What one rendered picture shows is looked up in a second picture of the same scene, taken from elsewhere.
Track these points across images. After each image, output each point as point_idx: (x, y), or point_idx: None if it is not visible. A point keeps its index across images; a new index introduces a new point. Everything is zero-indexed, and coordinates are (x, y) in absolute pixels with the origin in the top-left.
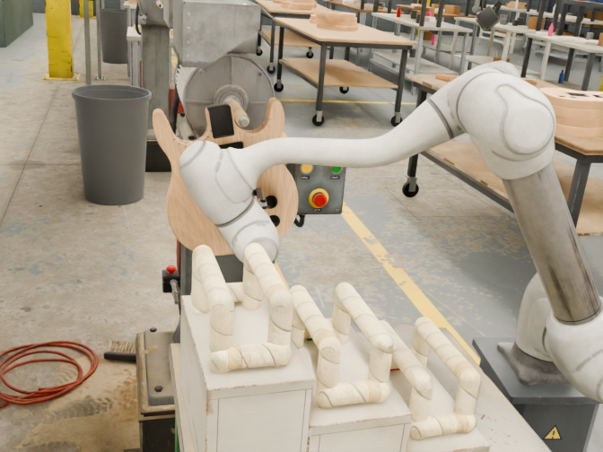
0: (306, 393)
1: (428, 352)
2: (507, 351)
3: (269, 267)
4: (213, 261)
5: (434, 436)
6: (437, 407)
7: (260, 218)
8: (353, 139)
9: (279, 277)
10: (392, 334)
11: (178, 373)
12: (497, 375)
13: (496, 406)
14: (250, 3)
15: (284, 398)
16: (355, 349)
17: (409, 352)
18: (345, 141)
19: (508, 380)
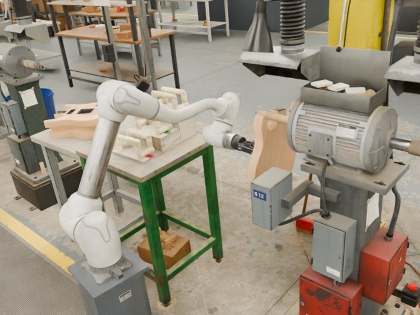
0: None
1: (141, 167)
2: (126, 259)
3: (162, 92)
4: (175, 89)
5: (126, 147)
6: (129, 152)
7: (210, 125)
8: (184, 107)
9: (158, 92)
10: (142, 132)
11: (200, 134)
12: (127, 247)
13: (113, 162)
14: (255, 54)
15: None
16: (152, 134)
17: (135, 131)
18: (185, 106)
19: (122, 247)
